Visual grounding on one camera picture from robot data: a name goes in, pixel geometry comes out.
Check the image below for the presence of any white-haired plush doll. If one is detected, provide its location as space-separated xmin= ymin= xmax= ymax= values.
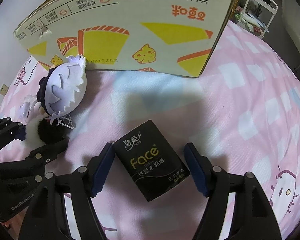
xmin=19 ymin=54 xmax=87 ymax=129

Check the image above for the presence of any black Face tissue pack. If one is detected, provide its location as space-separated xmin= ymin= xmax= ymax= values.
xmin=113 ymin=120 xmax=190 ymax=202

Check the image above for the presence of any black and white fluffy plush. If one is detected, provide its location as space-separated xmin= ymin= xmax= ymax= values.
xmin=24 ymin=116 xmax=66 ymax=149

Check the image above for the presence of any printed cardboard box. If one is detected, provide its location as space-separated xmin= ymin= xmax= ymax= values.
xmin=14 ymin=0 xmax=237 ymax=77

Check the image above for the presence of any white rolling cart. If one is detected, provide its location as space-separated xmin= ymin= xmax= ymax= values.
xmin=235 ymin=0 xmax=279 ymax=39

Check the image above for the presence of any wall socket upper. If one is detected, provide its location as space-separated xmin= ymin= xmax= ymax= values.
xmin=0 ymin=83 xmax=9 ymax=96

